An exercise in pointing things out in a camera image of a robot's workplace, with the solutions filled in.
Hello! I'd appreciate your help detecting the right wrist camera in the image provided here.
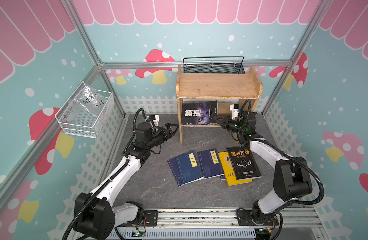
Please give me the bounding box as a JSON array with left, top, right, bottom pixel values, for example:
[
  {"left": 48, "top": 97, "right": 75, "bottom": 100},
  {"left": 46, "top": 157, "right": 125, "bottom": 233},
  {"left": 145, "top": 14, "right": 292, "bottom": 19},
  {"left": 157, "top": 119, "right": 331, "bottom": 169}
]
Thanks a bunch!
[{"left": 230, "top": 104, "right": 240, "bottom": 120}]

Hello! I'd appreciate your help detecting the black wire mesh basket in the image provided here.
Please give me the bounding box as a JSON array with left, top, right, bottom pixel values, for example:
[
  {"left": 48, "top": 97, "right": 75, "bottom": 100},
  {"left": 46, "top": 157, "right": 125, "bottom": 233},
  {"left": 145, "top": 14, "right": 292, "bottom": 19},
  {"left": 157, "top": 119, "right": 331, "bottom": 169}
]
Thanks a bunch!
[{"left": 182, "top": 56, "right": 245, "bottom": 74}]

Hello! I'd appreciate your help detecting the yellow cartoon book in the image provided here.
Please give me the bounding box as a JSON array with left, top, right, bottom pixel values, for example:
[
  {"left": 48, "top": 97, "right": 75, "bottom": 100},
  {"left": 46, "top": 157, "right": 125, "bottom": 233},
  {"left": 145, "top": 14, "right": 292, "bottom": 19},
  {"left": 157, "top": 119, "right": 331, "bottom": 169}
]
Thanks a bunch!
[{"left": 218, "top": 152, "right": 252, "bottom": 186}]

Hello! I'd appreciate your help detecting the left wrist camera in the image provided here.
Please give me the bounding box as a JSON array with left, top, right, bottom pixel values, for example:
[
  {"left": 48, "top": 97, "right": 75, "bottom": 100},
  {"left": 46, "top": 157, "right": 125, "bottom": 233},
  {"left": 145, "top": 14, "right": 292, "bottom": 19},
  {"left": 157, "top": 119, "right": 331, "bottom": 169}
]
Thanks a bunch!
[{"left": 146, "top": 115, "right": 160, "bottom": 127}]

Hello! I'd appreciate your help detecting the wooden two-tier bookshelf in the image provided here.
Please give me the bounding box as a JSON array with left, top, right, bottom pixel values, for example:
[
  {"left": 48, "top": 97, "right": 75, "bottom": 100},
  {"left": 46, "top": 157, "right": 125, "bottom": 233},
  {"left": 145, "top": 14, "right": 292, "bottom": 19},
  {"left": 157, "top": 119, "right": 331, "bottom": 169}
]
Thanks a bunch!
[{"left": 176, "top": 66, "right": 263, "bottom": 143}]

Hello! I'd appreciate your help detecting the black wolf book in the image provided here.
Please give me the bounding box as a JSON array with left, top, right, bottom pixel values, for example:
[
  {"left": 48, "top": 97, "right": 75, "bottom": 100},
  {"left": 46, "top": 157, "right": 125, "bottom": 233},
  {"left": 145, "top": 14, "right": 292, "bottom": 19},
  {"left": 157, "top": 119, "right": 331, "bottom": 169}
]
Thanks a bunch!
[{"left": 181, "top": 101, "right": 218, "bottom": 126}]

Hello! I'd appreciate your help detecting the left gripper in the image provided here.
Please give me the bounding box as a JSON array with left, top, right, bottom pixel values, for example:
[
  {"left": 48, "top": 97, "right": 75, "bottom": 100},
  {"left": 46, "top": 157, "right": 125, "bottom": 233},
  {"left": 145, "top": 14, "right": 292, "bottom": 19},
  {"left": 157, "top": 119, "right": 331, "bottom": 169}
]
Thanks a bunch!
[{"left": 146, "top": 123, "right": 180, "bottom": 149}]

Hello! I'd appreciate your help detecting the dark blue book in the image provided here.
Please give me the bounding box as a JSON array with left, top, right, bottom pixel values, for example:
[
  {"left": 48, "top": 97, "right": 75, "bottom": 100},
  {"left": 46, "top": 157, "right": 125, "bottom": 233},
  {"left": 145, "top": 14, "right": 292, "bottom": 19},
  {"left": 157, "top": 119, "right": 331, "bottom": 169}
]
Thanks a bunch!
[
  {"left": 167, "top": 151, "right": 204, "bottom": 187},
  {"left": 198, "top": 149, "right": 224, "bottom": 179}
]

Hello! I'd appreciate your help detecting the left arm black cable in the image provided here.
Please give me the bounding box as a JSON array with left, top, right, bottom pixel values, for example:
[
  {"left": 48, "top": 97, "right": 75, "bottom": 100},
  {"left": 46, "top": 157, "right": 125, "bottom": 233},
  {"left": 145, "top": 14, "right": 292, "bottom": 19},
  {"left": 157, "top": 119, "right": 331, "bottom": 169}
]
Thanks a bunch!
[{"left": 61, "top": 107, "right": 156, "bottom": 240}]

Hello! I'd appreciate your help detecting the black deer antler book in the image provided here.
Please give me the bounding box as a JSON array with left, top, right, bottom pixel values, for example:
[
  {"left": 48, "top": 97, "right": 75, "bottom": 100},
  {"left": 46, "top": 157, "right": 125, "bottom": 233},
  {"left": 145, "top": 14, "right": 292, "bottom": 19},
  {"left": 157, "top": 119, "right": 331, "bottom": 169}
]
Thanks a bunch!
[{"left": 227, "top": 146, "right": 262, "bottom": 181}]

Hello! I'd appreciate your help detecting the clear plastic bag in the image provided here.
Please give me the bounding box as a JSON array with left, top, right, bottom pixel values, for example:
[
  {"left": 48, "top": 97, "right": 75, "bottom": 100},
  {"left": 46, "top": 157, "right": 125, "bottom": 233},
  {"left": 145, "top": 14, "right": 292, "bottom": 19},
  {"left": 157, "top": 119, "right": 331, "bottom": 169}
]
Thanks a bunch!
[{"left": 74, "top": 85, "right": 107, "bottom": 117}]

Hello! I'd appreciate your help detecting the dark blue book left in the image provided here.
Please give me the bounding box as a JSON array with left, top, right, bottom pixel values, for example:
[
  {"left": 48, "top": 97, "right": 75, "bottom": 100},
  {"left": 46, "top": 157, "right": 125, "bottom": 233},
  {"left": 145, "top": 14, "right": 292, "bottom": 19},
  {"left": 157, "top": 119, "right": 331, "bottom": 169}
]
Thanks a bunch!
[{"left": 167, "top": 151, "right": 204, "bottom": 187}]

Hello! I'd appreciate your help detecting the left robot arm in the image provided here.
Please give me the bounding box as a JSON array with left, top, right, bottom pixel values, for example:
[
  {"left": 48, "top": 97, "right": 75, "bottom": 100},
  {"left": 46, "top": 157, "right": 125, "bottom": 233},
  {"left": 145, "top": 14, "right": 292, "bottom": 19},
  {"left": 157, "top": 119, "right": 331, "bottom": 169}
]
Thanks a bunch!
[{"left": 62, "top": 122, "right": 179, "bottom": 240}]

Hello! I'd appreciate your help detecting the dark blue book right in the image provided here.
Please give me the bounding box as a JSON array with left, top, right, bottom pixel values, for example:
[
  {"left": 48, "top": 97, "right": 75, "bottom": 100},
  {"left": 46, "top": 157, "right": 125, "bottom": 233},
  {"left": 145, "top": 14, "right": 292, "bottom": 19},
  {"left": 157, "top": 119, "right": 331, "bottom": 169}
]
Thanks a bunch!
[{"left": 198, "top": 149, "right": 224, "bottom": 179}]

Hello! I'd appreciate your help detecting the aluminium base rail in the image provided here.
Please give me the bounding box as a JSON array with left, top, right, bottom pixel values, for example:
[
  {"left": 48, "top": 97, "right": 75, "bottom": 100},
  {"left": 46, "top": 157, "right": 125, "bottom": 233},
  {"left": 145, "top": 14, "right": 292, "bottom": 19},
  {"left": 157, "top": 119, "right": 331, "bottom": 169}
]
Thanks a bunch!
[{"left": 69, "top": 206, "right": 326, "bottom": 240}]

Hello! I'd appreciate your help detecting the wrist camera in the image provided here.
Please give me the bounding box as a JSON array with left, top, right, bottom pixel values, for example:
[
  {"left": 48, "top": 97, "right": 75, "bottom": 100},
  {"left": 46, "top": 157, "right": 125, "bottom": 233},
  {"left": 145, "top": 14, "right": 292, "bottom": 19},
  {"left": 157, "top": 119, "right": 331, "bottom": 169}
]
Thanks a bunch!
[
  {"left": 230, "top": 104, "right": 240, "bottom": 120},
  {"left": 146, "top": 115, "right": 160, "bottom": 127}
]

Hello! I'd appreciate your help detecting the white wire mesh basket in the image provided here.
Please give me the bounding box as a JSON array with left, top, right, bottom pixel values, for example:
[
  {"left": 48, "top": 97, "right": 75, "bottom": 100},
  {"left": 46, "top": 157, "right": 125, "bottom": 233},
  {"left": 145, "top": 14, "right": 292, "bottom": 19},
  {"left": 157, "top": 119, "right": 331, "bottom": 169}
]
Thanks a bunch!
[{"left": 55, "top": 82, "right": 115, "bottom": 139}]

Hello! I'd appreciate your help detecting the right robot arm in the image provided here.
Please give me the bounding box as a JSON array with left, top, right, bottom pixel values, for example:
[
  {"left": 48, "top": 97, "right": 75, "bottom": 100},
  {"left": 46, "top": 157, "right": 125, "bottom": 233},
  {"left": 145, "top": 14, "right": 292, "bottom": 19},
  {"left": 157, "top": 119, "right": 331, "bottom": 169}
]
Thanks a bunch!
[{"left": 214, "top": 111, "right": 325, "bottom": 226}]

